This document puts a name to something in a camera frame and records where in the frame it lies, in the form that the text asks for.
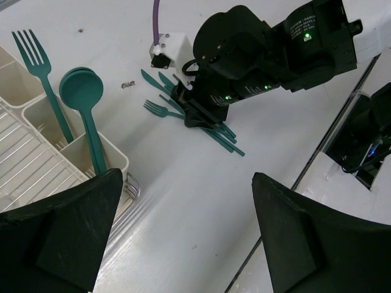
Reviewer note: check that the cream utensil holder near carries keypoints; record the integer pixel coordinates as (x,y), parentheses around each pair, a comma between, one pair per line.
(39,115)

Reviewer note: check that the teal plastic fork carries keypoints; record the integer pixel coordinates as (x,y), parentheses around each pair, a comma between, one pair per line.
(38,65)
(161,111)

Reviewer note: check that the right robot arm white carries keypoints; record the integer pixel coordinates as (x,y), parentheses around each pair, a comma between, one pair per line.
(325,40)

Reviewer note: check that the cream utensil holder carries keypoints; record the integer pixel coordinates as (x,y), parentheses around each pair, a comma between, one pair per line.
(39,115)
(18,87)

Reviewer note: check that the cream utensil holder far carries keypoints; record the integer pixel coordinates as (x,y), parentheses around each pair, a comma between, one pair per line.
(18,87)

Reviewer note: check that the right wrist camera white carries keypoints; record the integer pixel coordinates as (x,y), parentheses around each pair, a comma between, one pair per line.
(171,52)

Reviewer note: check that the small metal screw debris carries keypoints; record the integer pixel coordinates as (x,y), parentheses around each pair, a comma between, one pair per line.
(127,84)

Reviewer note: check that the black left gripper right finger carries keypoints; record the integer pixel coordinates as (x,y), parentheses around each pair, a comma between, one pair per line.
(311,247)

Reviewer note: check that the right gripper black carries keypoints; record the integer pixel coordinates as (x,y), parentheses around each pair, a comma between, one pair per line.
(239,56)

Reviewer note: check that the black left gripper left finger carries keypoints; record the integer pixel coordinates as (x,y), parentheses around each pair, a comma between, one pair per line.
(57,244)

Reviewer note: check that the metal wire dish rack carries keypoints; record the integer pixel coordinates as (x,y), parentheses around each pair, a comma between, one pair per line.
(31,168)

